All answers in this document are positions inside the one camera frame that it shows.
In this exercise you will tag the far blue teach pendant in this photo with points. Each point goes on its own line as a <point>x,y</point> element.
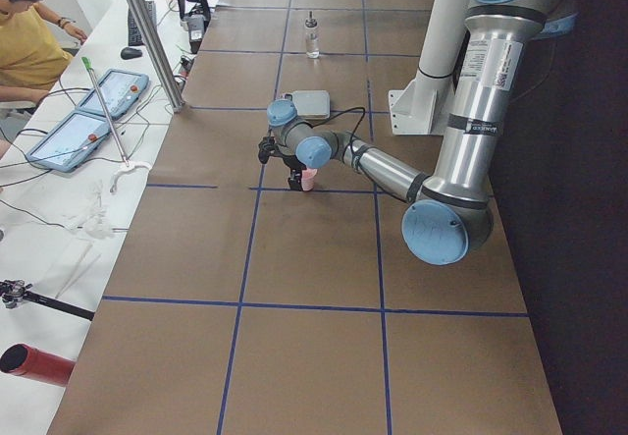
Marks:
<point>120,89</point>

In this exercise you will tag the blue teach pendant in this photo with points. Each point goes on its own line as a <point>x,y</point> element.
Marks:
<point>120,89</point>
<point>69,144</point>

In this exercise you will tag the black tripod rod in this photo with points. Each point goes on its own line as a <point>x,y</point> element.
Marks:
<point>15,292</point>

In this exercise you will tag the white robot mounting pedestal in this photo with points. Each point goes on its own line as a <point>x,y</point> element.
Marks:
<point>421,109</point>

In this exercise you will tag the clear glass sauce bottle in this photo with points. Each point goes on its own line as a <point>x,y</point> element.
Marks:
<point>311,35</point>

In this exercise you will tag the near blue teach pendant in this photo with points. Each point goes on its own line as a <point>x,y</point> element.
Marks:
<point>69,144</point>

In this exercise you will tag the red cylinder tube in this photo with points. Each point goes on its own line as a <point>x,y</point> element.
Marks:
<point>31,363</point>

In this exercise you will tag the black computer mouse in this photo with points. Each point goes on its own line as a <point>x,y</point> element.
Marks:
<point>129,53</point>

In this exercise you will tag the person in yellow shirt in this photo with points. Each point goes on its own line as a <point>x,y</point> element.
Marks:
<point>32,60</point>

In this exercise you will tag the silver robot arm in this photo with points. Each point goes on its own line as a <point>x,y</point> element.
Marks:
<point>461,91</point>

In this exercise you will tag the aluminium frame post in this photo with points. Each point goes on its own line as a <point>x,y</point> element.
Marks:
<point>157,53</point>

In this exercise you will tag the digital kitchen scale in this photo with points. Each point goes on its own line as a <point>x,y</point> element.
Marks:
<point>310,104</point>

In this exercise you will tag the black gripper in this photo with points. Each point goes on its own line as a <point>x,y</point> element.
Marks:
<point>294,164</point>

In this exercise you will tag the metal reacher grabber stick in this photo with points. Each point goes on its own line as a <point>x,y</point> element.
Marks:
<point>127,165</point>

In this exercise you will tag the pink plastic cup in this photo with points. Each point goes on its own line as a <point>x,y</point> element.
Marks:
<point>308,179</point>

